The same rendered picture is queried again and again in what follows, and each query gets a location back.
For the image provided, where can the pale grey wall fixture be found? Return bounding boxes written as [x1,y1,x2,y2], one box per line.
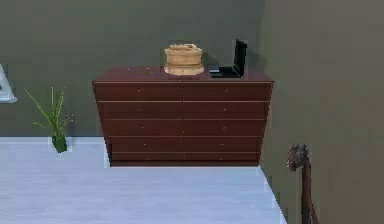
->
[0,63,18,104]

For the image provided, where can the tan wooden round basket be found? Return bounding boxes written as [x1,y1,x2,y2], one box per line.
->
[163,43,205,77]

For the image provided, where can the green house plant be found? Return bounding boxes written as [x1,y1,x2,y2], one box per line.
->
[24,86,75,154]

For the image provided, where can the black open laptop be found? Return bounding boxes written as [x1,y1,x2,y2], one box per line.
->
[207,38,249,79]

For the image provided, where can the dark red chest of drawers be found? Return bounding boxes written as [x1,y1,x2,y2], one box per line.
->
[92,65,275,168]

